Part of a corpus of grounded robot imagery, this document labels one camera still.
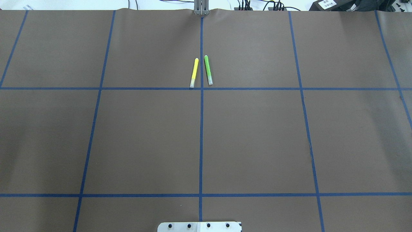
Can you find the green highlighter pen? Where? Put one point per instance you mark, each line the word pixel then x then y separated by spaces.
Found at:
pixel 208 69

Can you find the yellow highlighter pen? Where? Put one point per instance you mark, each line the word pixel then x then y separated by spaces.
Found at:
pixel 194 72

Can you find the grey aluminium frame post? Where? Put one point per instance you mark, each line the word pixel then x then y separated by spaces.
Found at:
pixel 201 7

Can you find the white camera stand base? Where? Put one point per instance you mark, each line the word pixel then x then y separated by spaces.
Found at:
pixel 214 226

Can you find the brown paper table mat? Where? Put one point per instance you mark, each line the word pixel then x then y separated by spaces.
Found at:
pixel 306 128

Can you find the black power adapter box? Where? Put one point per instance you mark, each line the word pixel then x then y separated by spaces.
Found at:
pixel 333 5

